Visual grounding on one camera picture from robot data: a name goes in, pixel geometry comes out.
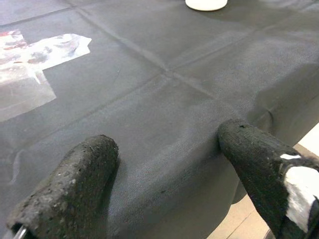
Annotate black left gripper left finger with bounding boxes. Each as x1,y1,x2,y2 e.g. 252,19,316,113
6,134,119,239

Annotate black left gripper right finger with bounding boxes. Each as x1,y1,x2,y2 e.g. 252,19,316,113
218,119,319,239

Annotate white plastic table top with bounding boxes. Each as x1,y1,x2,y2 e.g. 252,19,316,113
184,0,228,12

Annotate clear tape patch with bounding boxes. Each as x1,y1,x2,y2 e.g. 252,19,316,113
0,29,92,122

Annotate black tablecloth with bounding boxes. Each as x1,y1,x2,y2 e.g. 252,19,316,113
0,0,319,239

